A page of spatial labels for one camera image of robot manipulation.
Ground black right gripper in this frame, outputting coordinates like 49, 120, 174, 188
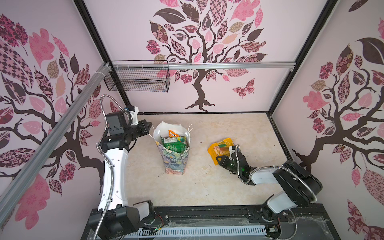
215, 155, 242, 176

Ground yellow snack bag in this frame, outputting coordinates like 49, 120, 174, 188
207, 138, 234, 166

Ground orange white snack bag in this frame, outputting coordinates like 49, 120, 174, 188
169, 130, 180, 138

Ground floral paper bag white handles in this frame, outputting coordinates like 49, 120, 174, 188
151, 122, 194, 175

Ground green snack bag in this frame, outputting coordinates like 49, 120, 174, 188
161, 137, 188, 154

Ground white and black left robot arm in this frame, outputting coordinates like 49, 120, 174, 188
88, 109, 155, 240

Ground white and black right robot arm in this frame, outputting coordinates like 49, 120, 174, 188
215, 152, 323, 222

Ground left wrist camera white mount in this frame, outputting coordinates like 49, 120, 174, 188
124, 105, 139, 126

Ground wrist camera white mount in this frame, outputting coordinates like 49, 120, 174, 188
229, 146, 236, 161
124, 105, 139, 126

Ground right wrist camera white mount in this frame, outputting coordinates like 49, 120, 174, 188
229, 146, 236, 161

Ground black wire basket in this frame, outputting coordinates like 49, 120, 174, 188
104, 60, 171, 93

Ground aluminium rail back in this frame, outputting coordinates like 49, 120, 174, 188
112, 61, 296, 70

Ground aluminium rail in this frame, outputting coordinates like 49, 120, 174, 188
112, 61, 296, 70
1, 63, 112, 224

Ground black base frame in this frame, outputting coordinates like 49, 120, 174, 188
82, 204, 340, 240

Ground white slotted cable duct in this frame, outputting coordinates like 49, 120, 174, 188
124, 226, 267, 240

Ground aluminium rail left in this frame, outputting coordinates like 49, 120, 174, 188
1, 63, 112, 224

